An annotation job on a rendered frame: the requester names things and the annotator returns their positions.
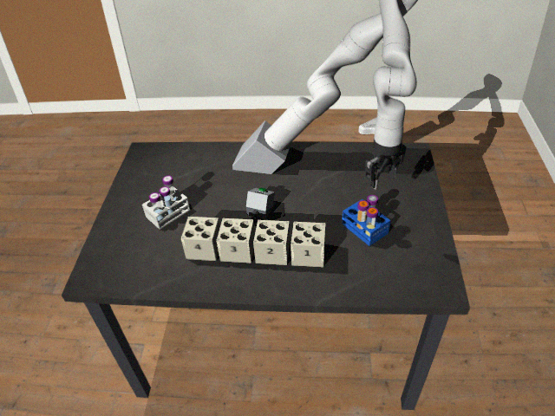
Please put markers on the beige block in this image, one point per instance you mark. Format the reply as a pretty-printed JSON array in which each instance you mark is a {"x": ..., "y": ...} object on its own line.
[
  {"x": 199, "y": 238},
  {"x": 272, "y": 242},
  {"x": 235, "y": 240},
  {"x": 307, "y": 244}
]

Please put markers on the white tube rack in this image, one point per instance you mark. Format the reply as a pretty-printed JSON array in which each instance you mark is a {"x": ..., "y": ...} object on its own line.
[{"x": 178, "y": 206}]

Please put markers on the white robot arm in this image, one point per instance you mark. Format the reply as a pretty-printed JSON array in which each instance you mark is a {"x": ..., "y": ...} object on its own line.
[{"x": 353, "y": 48}]

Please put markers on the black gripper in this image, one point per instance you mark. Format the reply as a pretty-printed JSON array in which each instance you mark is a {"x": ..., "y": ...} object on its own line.
[{"x": 383, "y": 161}]

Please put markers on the blue tube rack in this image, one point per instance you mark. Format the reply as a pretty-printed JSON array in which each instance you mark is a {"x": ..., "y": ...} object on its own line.
[{"x": 381, "y": 228}]

